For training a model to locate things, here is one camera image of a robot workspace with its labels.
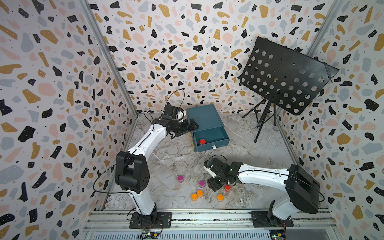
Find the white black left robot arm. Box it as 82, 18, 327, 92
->
115, 104, 199, 225

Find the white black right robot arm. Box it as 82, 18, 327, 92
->
204, 157, 325, 228

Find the teal drawer cabinet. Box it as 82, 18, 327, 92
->
187, 105, 225, 140

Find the orange paint can right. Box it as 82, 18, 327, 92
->
217, 194, 224, 202

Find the orange paint can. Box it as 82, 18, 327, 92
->
191, 194, 198, 201
197, 190, 204, 198
217, 194, 224, 202

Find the magenta paint can middle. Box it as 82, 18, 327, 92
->
199, 181, 206, 188

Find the magenta paint can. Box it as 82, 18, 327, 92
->
178, 175, 184, 183
199, 181, 206, 188

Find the orange paint can middle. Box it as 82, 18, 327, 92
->
197, 190, 204, 198

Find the orange paint can left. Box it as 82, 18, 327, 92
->
191, 194, 198, 201

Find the magenta paint can left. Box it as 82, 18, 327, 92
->
178, 175, 184, 183

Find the black perforated music stand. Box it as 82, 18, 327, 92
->
238, 37, 339, 131

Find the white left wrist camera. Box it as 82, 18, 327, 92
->
176, 108, 185, 122

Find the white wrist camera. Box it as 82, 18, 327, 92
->
176, 108, 185, 122
204, 165, 217, 178

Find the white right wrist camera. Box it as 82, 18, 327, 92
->
204, 165, 217, 178

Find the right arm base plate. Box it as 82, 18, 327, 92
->
251, 211, 294, 228

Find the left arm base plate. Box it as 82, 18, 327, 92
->
129, 212, 172, 229

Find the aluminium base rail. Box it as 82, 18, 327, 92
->
84, 209, 343, 240

